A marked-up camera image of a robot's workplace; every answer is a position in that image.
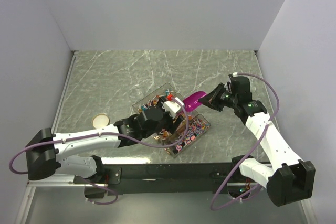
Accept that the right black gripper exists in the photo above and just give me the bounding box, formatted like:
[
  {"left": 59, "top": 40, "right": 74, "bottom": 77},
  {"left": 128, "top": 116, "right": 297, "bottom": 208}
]
[{"left": 198, "top": 82, "right": 238, "bottom": 112}]

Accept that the magenta plastic scoop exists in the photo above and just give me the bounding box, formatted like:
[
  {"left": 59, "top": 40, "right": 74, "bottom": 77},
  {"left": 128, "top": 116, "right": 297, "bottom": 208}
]
[{"left": 183, "top": 91, "right": 206, "bottom": 112}]

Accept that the clear compartment candy box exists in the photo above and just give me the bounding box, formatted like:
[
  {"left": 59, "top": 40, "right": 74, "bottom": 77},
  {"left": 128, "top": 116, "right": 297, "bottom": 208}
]
[{"left": 132, "top": 83, "right": 211, "bottom": 157}]

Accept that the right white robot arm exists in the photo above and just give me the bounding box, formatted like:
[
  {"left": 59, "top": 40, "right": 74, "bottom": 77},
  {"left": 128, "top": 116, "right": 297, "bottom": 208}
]
[{"left": 198, "top": 72, "right": 316, "bottom": 207}]

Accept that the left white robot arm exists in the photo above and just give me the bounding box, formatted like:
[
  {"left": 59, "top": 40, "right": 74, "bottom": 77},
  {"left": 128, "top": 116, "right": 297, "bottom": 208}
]
[{"left": 25, "top": 107, "right": 187, "bottom": 183}]

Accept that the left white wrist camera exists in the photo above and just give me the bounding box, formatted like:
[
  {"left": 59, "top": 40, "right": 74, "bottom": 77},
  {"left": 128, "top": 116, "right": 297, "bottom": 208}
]
[{"left": 162, "top": 98, "right": 184, "bottom": 118}]

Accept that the black base beam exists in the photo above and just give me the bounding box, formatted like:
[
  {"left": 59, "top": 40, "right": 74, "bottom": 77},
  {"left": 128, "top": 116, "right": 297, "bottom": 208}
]
[{"left": 73, "top": 162, "right": 253, "bottom": 196}]

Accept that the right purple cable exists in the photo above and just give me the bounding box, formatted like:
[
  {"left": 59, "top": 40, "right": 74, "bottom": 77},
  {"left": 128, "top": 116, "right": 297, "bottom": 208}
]
[{"left": 209, "top": 71, "right": 279, "bottom": 211}]

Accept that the white gold jar lid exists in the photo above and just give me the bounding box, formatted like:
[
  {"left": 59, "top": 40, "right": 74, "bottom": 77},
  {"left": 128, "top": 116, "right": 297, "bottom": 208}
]
[{"left": 92, "top": 113, "right": 110, "bottom": 129}]

